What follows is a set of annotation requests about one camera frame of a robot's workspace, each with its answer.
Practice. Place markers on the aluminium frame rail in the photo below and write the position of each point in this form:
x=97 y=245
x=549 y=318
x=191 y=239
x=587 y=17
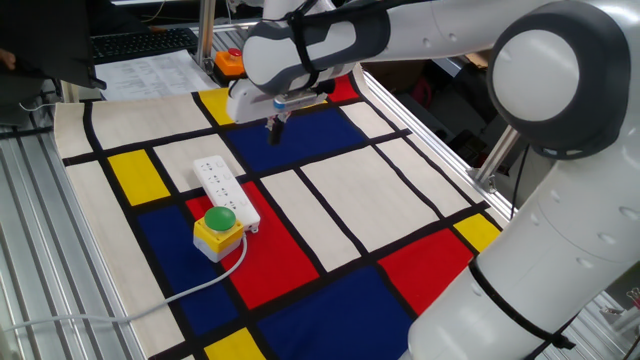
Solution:
x=445 y=150

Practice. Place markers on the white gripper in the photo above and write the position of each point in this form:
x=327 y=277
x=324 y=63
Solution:
x=247 y=105

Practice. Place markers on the black keyboard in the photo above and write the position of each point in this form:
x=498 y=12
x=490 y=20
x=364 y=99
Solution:
x=140 y=45

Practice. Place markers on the white power strip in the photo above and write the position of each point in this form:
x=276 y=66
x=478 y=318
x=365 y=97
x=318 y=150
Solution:
x=220 y=185

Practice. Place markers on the black monitor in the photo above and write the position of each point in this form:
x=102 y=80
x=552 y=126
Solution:
x=40 y=30

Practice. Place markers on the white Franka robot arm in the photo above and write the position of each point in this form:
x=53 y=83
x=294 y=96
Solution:
x=550 y=250

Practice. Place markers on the grey gripper camera blue end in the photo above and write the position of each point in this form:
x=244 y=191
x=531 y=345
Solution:
x=295 y=101

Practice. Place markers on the green button yellow box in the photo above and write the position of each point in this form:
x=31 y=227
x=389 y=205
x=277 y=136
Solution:
x=217 y=240

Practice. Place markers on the brown cardboard box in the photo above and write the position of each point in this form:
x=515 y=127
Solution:
x=476 y=60

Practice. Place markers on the Mondrian pattern cloth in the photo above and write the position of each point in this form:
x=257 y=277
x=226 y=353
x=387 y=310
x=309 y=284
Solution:
x=370 y=200

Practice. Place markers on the orange emergency stop button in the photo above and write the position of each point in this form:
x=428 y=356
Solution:
x=227 y=62

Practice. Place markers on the bystander hand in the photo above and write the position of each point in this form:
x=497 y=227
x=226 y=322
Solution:
x=6 y=59

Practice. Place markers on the printed paper sheet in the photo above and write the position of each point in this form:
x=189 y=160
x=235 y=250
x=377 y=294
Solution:
x=150 y=75

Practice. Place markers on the red plastic item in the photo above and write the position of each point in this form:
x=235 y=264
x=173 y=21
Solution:
x=422 y=92

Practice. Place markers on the aluminium post with bracket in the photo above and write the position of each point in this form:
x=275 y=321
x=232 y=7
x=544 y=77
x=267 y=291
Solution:
x=492 y=160

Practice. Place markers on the vertical aluminium post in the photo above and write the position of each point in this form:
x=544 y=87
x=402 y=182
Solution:
x=206 y=30

